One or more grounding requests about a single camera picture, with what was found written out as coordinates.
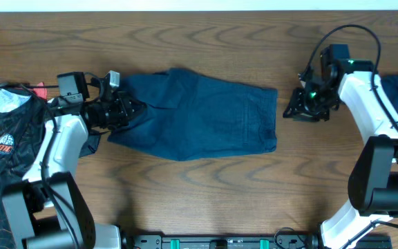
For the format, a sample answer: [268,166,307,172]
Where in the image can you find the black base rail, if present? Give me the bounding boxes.
[121,228,325,249]

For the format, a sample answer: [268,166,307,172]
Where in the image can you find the dark blue denim shorts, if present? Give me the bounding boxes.
[107,67,278,162]

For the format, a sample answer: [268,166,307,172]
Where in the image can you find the black orange patterned t-shirt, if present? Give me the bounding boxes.
[0,80,102,249]

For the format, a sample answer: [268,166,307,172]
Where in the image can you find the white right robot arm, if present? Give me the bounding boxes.
[283,44,398,248]

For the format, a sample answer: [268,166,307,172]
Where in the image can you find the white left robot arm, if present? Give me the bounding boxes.
[2,71,146,248]

